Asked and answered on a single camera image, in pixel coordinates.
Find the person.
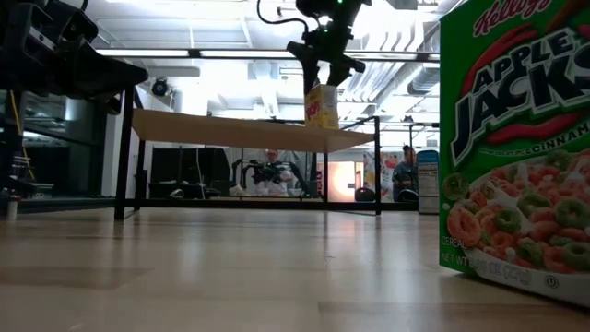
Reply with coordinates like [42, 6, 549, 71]
[255, 148, 295, 198]
[391, 144, 419, 203]

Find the yellow Corn Pops cereal box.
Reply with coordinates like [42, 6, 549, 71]
[303, 84, 340, 131]

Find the yellow hanging cable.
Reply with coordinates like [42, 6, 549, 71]
[7, 89, 37, 182]

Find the blue Rice Krispies cereal box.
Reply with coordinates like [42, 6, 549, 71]
[417, 149, 441, 216]

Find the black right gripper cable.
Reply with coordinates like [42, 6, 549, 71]
[255, 0, 311, 34]

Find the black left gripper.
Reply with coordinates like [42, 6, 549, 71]
[22, 0, 148, 115]

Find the black round ceiling camera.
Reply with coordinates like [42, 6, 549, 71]
[150, 77, 170, 98]

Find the wooden shelf with black frame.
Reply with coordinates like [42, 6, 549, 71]
[113, 85, 383, 221]

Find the black cabinet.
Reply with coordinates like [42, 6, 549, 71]
[149, 146, 231, 200]

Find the green Apple Jacks cereal box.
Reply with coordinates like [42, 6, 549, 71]
[439, 0, 590, 309]

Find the colourful printed banner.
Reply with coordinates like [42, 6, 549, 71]
[363, 150, 403, 203]

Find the small grey box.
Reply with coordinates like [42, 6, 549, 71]
[25, 182, 55, 196]

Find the black aluminium table frame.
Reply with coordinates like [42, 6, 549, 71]
[18, 196, 419, 214]

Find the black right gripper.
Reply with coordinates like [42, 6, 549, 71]
[286, 13, 367, 97]

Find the black background rig frame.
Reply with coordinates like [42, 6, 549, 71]
[407, 121, 441, 153]

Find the long ceiling light fixture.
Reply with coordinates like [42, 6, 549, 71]
[94, 47, 442, 62]

